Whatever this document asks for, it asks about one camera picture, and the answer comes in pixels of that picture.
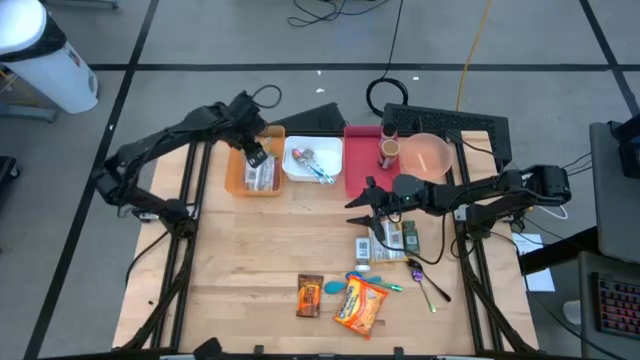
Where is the silver spoon blue handle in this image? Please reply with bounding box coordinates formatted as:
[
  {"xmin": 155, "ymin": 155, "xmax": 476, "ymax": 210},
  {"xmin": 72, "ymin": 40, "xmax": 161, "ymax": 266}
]
[{"xmin": 302, "ymin": 148, "xmax": 336, "ymax": 185}]

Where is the black desk device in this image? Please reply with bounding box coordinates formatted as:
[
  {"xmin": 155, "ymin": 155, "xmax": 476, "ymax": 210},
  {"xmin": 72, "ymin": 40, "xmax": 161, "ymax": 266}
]
[{"xmin": 607, "ymin": 113, "xmax": 640, "ymax": 180}]

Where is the yellow edged food packet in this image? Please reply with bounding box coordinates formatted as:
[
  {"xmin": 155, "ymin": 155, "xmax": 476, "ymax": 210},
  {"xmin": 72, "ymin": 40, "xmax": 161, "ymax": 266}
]
[{"xmin": 367, "ymin": 219, "xmax": 409, "ymax": 265}]

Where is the black aluminium table frame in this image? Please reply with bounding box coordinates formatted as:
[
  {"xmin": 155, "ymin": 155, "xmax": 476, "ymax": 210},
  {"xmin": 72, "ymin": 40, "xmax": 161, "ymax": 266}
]
[{"xmin": 113, "ymin": 112, "xmax": 539, "ymax": 360}]

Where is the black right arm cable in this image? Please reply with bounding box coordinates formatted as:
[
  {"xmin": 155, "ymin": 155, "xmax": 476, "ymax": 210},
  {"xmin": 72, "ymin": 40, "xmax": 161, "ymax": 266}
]
[{"xmin": 382, "ymin": 212, "xmax": 447, "ymax": 266}]

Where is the white paper sheet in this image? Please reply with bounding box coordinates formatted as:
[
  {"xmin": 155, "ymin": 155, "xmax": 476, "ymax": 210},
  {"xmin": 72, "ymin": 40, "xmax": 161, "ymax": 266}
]
[{"xmin": 512, "ymin": 232, "xmax": 556, "ymax": 294}]

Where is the silver metal spoon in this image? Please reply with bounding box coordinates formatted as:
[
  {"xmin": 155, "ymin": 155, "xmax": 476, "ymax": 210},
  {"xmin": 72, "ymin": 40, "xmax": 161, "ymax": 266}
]
[{"xmin": 293, "ymin": 153, "xmax": 331, "ymax": 177}]

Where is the white plastic bin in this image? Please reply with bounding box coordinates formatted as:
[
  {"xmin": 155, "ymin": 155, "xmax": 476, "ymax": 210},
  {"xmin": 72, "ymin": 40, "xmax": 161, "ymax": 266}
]
[{"xmin": 281, "ymin": 134, "xmax": 344, "ymax": 184}]

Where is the white computer mouse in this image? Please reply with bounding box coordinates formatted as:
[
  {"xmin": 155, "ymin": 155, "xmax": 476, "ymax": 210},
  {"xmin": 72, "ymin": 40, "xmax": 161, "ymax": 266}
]
[{"xmin": 562, "ymin": 299, "xmax": 584, "ymax": 326}]

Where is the white trash can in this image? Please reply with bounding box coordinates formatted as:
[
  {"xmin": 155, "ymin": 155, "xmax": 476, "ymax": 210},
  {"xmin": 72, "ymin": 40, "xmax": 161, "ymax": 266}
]
[{"xmin": 0, "ymin": 0, "xmax": 100, "ymax": 115}]

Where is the green edged ramen packet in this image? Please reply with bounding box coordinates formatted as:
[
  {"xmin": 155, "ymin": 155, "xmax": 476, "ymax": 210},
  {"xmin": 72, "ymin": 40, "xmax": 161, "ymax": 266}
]
[{"xmin": 243, "ymin": 154, "xmax": 280, "ymax": 194}]

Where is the dark grey keyboard desk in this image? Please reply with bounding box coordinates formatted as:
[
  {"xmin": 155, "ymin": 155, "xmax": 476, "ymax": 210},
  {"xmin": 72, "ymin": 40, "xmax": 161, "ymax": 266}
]
[{"xmin": 578, "ymin": 249, "xmax": 640, "ymax": 360}]

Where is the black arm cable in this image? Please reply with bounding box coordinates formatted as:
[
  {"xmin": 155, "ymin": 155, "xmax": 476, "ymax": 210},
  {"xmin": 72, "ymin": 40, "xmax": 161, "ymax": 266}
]
[
  {"xmin": 382, "ymin": 212, "xmax": 447, "ymax": 266},
  {"xmin": 249, "ymin": 83, "xmax": 284, "ymax": 110}
]

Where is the black backlit keyboard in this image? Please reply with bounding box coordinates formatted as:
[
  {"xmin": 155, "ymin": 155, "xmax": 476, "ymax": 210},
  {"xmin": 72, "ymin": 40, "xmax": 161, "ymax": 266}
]
[{"xmin": 592, "ymin": 272, "xmax": 640, "ymax": 341}]

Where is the teal silicone spoon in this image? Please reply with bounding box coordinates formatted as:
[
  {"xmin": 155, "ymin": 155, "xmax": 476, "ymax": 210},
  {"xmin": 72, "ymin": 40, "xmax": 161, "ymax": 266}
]
[{"xmin": 323, "ymin": 274, "xmax": 384, "ymax": 296}]

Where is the brown orange candy pouch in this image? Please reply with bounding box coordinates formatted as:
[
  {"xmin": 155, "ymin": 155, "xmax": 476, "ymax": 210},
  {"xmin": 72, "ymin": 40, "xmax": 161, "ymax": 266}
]
[{"xmin": 295, "ymin": 273, "xmax": 325, "ymax": 319}]

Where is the grey metal furniture foot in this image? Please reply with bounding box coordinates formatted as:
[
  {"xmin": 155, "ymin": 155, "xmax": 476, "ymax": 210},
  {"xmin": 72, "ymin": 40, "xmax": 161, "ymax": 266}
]
[{"xmin": 0, "ymin": 102, "xmax": 59, "ymax": 124}]

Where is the blue green iridescent spoon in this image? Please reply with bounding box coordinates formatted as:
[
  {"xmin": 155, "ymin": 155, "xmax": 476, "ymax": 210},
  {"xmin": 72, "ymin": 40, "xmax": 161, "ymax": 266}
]
[{"xmin": 344, "ymin": 270, "xmax": 405, "ymax": 293}]

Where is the black tangled floor cable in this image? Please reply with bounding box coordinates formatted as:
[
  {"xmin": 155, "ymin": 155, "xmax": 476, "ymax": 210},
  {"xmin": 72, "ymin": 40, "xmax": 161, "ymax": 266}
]
[{"xmin": 287, "ymin": 0, "xmax": 391, "ymax": 28}]

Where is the pink translucent bowl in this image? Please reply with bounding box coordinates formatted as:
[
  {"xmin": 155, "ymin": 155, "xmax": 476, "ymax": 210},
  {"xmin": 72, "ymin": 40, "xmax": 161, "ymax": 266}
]
[{"xmin": 399, "ymin": 132, "xmax": 454, "ymax": 182}]

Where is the black coiled floor cable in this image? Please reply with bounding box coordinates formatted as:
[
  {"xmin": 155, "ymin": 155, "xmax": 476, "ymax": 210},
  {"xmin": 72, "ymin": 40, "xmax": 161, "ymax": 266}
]
[{"xmin": 364, "ymin": 0, "xmax": 410, "ymax": 119}]

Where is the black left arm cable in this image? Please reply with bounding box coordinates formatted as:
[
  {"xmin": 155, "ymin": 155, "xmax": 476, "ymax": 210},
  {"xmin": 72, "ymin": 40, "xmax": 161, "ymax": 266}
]
[{"xmin": 249, "ymin": 83, "xmax": 284, "ymax": 110}]

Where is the black spoon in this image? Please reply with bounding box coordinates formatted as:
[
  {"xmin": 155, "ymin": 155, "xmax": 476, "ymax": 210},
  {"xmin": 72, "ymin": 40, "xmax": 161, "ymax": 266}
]
[{"xmin": 405, "ymin": 258, "xmax": 453, "ymax": 304}]

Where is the gold lid spice jar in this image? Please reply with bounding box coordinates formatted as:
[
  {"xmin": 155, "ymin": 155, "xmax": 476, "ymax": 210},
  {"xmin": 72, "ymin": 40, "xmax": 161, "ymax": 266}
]
[{"xmin": 379, "ymin": 138, "xmax": 402, "ymax": 160}]

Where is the pink plastic bin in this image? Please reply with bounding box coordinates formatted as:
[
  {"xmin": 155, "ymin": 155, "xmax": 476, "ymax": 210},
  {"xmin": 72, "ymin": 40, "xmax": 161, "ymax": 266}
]
[{"xmin": 343, "ymin": 125, "xmax": 402, "ymax": 200}]

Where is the purple iridescent spoon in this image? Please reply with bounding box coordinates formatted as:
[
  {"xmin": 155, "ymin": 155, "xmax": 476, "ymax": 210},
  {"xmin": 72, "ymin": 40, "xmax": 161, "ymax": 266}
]
[{"xmin": 410, "ymin": 268, "xmax": 439, "ymax": 315}]

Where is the orange ramen noodle packet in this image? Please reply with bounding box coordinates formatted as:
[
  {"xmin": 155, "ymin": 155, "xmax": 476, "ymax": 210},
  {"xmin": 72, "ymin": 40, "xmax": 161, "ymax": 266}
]
[{"xmin": 332, "ymin": 274, "xmax": 390, "ymax": 340}]

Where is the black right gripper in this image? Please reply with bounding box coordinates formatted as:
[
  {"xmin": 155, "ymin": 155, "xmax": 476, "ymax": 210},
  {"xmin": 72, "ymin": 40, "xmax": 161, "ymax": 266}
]
[{"xmin": 344, "ymin": 175, "xmax": 404, "ymax": 243}]

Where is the orange plastic bin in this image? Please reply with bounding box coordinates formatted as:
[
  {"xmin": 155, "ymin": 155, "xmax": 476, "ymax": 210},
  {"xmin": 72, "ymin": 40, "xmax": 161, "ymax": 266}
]
[{"xmin": 224, "ymin": 124, "xmax": 287, "ymax": 198}]

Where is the yellow cable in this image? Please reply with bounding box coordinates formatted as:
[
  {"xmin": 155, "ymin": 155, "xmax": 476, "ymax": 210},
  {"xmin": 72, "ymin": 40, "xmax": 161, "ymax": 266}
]
[{"xmin": 454, "ymin": 0, "xmax": 495, "ymax": 112}]

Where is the black flat panel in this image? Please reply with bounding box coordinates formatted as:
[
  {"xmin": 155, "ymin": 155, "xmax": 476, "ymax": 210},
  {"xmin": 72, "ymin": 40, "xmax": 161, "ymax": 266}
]
[{"xmin": 264, "ymin": 102, "xmax": 349, "ymax": 134}]

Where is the white label spice jar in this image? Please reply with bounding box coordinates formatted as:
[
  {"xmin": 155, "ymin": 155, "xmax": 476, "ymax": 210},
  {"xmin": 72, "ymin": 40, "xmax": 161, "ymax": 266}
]
[{"xmin": 353, "ymin": 234, "xmax": 374, "ymax": 274}]

